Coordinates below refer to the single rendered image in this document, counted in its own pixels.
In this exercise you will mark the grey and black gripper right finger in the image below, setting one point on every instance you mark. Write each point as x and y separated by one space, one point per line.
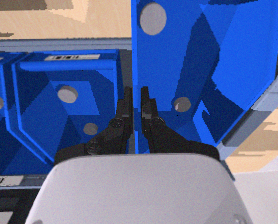
161 138

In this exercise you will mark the black case with orange latches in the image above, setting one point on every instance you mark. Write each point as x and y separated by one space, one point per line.
16 204

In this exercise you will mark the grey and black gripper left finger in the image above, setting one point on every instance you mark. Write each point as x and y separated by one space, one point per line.
108 141

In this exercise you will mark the dark grey shelf rack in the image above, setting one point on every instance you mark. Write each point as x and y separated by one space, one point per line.
248 123

